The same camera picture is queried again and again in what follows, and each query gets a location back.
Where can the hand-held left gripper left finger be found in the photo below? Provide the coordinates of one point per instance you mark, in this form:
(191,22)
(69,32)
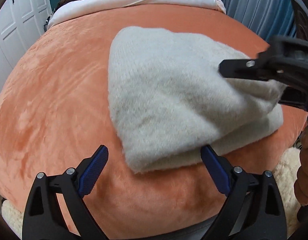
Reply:
(93,172)

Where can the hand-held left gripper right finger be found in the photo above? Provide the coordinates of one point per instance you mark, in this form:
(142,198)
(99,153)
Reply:
(216,170)

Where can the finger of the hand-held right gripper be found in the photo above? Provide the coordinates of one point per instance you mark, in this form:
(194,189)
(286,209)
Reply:
(296,97)
(244,67)

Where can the grey sweater with black hearts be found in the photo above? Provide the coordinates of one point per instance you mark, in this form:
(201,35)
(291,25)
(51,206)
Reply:
(174,100)

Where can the person's right hand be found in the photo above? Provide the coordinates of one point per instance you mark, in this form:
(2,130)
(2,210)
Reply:
(306,177)

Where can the blue-grey curtain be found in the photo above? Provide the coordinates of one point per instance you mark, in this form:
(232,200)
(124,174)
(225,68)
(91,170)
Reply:
(256,7)

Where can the cream fluffy rug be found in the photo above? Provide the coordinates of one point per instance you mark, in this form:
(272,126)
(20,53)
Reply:
(284,172)

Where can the orange plush blanket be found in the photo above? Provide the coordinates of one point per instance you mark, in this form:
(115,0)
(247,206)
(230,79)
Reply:
(56,105)

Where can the white wardrobe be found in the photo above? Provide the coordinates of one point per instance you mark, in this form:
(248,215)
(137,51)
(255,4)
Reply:
(16,22)

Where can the brown knitted cloth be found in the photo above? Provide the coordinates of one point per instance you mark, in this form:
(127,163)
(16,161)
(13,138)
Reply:
(67,0)

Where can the dark grey bed frame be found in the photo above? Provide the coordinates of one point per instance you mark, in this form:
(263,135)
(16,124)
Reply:
(206,230)

